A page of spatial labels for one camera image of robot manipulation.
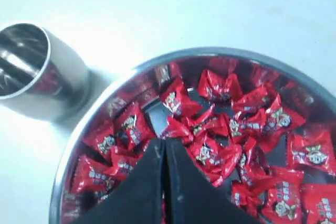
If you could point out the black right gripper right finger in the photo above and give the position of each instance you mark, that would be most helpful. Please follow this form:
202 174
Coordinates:
190 198

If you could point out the pile of red wrapped candies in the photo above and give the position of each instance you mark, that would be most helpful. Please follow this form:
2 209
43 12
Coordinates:
252 147

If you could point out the red candy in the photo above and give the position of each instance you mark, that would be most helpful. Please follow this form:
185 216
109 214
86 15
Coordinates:
176 129

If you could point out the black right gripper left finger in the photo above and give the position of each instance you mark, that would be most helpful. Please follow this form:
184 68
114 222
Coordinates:
139 197

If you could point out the stainless steel cup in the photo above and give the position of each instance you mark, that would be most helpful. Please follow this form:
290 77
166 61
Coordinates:
41 76

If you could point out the stainless steel plate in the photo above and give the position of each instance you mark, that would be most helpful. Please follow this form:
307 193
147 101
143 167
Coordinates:
78 185

